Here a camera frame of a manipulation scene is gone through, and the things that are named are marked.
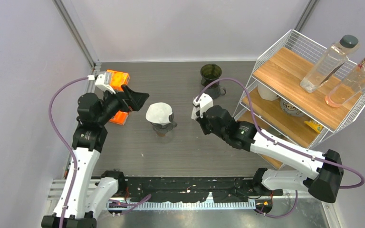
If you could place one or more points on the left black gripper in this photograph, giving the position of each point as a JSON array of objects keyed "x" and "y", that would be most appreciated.
[{"x": 134, "y": 100}]

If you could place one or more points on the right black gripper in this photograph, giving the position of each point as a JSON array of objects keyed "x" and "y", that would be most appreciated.
[{"x": 201, "y": 122}]

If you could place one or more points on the white paper coffee filter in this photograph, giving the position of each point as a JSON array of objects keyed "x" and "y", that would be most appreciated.
[{"x": 159, "y": 113}]

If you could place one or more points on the grey glass dripper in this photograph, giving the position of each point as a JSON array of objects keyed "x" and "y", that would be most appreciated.
[{"x": 163, "y": 129}]

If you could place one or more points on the glass carafe with leather collar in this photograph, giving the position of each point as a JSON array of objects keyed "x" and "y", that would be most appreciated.
[{"x": 162, "y": 138}]

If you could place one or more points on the dark green glass dripper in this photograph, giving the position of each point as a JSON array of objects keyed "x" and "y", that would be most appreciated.
[{"x": 210, "y": 73}]

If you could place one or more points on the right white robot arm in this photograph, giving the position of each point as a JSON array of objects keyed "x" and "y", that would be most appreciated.
[{"x": 318, "y": 173}]

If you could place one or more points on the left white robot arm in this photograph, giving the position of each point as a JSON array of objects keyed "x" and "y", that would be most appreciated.
[{"x": 77, "y": 209}]

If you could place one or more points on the orange razor box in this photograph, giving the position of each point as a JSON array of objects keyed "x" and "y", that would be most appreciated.
[{"x": 119, "y": 118}]

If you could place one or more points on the grey glass pitcher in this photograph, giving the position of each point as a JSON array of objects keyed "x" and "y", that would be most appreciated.
[{"x": 215, "y": 91}]

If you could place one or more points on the orange box upper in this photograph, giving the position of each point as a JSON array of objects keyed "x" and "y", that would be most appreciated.
[{"x": 117, "y": 79}]

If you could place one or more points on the white ceramic cup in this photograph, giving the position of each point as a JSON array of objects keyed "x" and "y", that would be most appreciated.
[{"x": 266, "y": 94}]

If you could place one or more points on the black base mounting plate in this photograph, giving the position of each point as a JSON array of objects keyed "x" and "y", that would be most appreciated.
[{"x": 187, "y": 189}]

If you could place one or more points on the patterned ceramic bowl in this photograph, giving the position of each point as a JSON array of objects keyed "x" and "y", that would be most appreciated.
[{"x": 289, "y": 109}]

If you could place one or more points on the yellow snack packet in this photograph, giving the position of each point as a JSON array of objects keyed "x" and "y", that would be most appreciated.
[{"x": 314, "y": 125}]

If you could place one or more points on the clear bottle grey cap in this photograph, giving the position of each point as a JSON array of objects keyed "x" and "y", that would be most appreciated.
[{"x": 333, "y": 58}]

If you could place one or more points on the pink liquid bottle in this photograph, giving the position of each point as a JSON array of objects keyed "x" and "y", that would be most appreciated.
[{"x": 352, "y": 84}]

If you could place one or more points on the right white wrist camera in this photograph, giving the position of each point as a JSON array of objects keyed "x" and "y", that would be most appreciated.
[{"x": 201, "y": 104}]

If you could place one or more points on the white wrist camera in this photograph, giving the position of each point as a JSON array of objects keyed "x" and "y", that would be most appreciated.
[
  {"x": 201, "y": 104},
  {"x": 101, "y": 81}
]

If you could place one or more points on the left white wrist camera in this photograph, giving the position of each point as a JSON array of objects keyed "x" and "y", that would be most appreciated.
[{"x": 101, "y": 81}]

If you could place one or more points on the white wire wooden shelf rack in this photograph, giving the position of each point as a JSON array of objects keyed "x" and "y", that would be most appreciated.
[{"x": 281, "y": 68}]

